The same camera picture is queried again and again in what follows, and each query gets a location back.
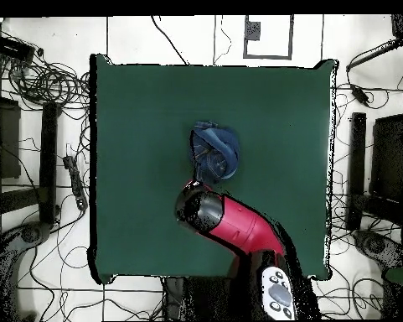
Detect blue denim jeans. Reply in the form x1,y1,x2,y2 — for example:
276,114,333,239
188,120,241,185

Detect dark flat panel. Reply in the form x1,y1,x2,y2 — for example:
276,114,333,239
0,95,22,180
368,112,403,202

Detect dark green table cloth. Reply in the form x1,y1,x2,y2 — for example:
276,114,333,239
89,53,338,285

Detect black power strip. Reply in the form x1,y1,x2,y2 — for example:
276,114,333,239
62,154,89,211

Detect black stand beam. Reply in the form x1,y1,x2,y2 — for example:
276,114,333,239
346,112,368,232
38,101,59,226

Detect small grey box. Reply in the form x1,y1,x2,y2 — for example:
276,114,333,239
245,20,261,41

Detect black power adapter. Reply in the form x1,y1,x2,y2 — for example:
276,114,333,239
349,83,371,107

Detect black electronics box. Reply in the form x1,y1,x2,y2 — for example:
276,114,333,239
0,34,36,62

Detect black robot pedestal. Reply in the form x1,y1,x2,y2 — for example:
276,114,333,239
162,276,242,321

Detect grey rectangular frame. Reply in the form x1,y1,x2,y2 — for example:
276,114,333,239
242,14,294,61

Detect tangled black cable coil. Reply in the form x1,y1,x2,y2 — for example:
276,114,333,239
6,56,91,112

